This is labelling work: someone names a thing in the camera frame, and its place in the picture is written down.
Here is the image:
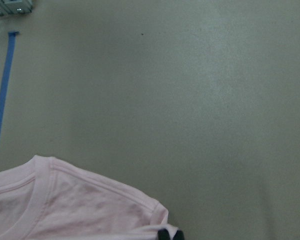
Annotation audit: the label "pink Snoopy t-shirt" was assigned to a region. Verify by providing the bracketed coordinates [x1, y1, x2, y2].
[0, 155, 179, 240]

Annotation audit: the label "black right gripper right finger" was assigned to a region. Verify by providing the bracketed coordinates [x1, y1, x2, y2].
[172, 230, 185, 240]

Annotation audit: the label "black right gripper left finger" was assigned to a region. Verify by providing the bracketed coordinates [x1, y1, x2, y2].
[157, 229, 171, 240]

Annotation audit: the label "aluminium frame post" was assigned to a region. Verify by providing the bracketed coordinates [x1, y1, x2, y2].
[0, 0, 33, 17]

